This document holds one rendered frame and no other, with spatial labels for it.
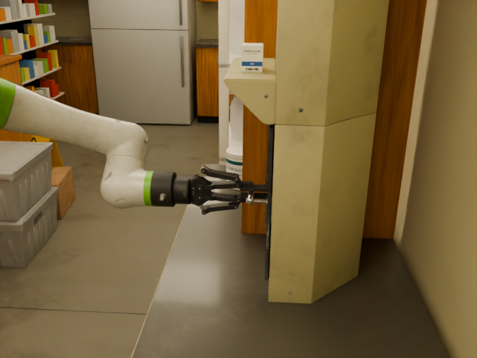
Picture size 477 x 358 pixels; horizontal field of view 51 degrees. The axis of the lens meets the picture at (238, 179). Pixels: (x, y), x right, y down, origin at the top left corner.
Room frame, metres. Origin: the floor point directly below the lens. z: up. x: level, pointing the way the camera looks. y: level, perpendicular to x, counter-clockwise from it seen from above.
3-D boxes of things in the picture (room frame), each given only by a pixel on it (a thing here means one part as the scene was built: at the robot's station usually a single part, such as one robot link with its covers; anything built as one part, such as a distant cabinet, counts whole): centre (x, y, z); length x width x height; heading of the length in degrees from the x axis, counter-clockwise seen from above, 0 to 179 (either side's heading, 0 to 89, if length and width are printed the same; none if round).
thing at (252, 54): (1.21, -0.03, 1.54); 0.05 x 0.05 x 0.06; 88
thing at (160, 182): (1.21, 0.19, 1.20); 0.12 x 0.06 x 0.09; 177
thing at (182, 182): (1.21, 0.12, 1.20); 0.09 x 0.07 x 0.08; 87
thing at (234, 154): (1.87, -0.02, 1.02); 0.13 x 0.13 x 0.15
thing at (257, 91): (1.25, -0.03, 1.46); 0.32 x 0.11 x 0.10; 177
